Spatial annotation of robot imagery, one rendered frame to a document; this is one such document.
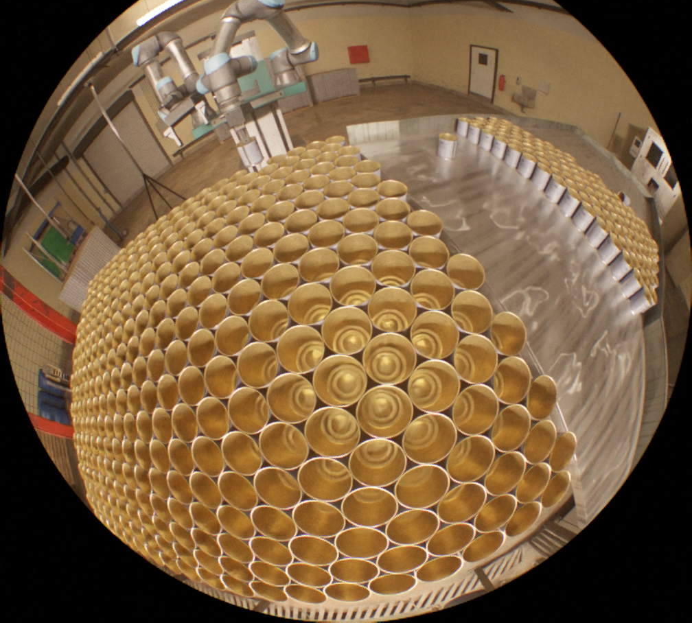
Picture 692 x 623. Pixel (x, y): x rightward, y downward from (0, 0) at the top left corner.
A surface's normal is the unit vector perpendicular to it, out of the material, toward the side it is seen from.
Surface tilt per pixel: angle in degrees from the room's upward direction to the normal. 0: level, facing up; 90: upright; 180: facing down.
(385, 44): 90
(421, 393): 2
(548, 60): 90
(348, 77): 89
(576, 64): 90
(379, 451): 2
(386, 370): 2
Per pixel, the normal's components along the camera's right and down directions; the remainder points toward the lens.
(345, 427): -0.12, -0.52
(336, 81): 0.40, 0.73
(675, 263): -0.91, 0.40
